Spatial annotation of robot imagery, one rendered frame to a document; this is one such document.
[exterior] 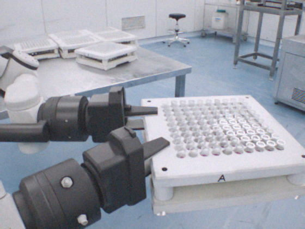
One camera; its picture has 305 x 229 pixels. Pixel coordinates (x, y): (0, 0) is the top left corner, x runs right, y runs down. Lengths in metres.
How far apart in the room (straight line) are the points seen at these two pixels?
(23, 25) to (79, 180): 4.43
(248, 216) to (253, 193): 1.34
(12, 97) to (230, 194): 0.41
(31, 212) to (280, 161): 0.33
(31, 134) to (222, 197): 0.33
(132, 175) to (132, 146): 0.04
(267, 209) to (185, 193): 1.47
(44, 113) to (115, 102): 0.13
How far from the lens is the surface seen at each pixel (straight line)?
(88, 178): 0.33
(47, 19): 4.78
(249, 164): 0.39
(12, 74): 0.76
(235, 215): 1.74
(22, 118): 0.53
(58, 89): 1.16
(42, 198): 0.31
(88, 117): 0.48
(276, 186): 0.44
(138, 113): 0.48
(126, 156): 0.33
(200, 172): 0.36
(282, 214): 1.85
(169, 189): 0.37
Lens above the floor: 1.27
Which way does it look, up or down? 28 degrees down
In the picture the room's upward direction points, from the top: straight up
